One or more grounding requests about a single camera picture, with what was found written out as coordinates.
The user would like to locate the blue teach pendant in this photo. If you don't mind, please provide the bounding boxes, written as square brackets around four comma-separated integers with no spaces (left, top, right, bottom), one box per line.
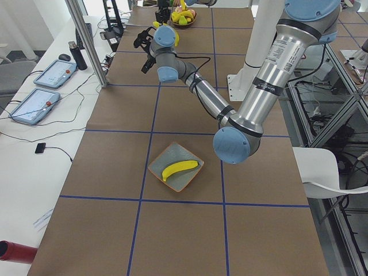
[8,87,60,125]
[33,59,77,89]

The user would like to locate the brown wicker basket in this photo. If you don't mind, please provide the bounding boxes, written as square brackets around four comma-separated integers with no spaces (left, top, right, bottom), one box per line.
[171,14,196,26]

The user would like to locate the black water bottle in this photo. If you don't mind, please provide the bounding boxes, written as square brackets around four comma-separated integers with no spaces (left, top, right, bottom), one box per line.
[68,41,87,70]

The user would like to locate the yellow banana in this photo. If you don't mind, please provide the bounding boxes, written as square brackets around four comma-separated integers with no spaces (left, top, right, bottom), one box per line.
[162,160,198,182]
[171,10,194,21]
[153,21,179,47]

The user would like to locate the small black box device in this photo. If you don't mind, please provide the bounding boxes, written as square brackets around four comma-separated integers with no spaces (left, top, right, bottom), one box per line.
[35,143,46,154]

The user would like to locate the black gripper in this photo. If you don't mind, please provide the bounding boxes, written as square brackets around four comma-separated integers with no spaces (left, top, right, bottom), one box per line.
[155,0,170,28]
[141,44,156,74]

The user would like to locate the blue teach pendant near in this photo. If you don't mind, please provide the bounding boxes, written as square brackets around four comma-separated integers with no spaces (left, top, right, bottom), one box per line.
[8,87,60,125]

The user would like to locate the aluminium frame post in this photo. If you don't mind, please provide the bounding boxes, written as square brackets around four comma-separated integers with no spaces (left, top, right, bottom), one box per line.
[65,0,108,87]

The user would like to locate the red cylinder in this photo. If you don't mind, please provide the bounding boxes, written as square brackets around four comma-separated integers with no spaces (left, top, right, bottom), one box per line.
[1,240,38,264]

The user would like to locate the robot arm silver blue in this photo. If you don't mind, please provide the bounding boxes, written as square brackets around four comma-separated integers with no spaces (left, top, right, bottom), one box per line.
[133,1,341,164]
[153,1,217,28]

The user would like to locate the pink red apple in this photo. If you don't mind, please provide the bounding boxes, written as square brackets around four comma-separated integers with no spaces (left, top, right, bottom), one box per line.
[188,9,196,17]

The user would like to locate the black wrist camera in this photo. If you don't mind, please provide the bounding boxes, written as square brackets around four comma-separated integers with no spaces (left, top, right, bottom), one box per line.
[133,26,156,52]

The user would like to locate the blue teach pendant far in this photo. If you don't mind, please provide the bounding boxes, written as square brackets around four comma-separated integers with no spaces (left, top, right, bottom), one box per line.
[33,59,77,89]

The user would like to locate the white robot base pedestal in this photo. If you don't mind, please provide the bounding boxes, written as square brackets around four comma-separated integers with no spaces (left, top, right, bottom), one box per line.
[227,1,267,102]

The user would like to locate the green pear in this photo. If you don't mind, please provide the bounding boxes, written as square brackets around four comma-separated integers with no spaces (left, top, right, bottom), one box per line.
[178,16,188,25]

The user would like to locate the black computer mouse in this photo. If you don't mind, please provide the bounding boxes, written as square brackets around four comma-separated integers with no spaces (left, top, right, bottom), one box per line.
[58,53,71,62]

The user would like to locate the white chair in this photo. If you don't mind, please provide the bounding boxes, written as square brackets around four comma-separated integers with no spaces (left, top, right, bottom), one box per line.
[293,147,367,199]

